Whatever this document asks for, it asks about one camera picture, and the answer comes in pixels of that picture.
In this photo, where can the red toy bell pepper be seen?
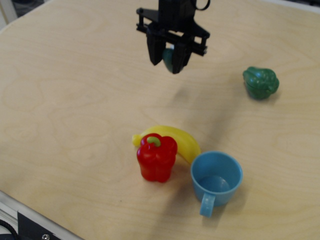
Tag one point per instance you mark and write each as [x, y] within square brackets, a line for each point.
[156, 157]

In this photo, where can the aluminium table frame rail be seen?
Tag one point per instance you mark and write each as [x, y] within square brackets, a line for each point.
[9, 208]

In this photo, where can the black corner bracket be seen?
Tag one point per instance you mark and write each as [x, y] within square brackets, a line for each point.
[36, 229]

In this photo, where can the green toy cucumber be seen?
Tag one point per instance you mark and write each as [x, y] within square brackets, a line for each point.
[167, 57]

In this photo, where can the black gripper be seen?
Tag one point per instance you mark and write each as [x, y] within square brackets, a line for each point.
[160, 26]

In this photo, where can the yellow toy banana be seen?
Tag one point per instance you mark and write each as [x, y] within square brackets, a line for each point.
[187, 147]

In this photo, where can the blue cup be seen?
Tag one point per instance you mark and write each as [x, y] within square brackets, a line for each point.
[216, 176]

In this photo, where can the green toy bell pepper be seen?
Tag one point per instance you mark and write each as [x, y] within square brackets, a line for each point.
[260, 83]

